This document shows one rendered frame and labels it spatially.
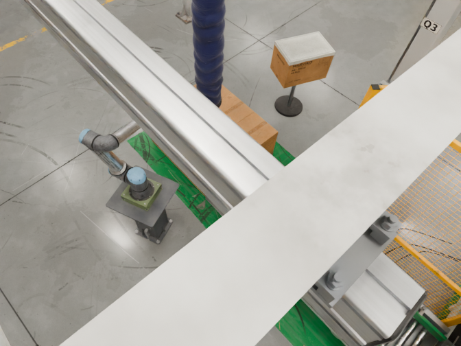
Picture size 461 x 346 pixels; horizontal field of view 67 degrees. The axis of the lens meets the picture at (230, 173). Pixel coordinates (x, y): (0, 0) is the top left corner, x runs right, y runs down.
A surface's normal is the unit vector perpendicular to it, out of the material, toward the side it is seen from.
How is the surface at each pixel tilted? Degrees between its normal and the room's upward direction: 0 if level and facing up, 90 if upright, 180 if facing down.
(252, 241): 0
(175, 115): 0
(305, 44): 0
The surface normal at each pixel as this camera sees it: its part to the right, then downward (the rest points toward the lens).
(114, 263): 0.05, -0.54
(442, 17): -0.74, 0.55
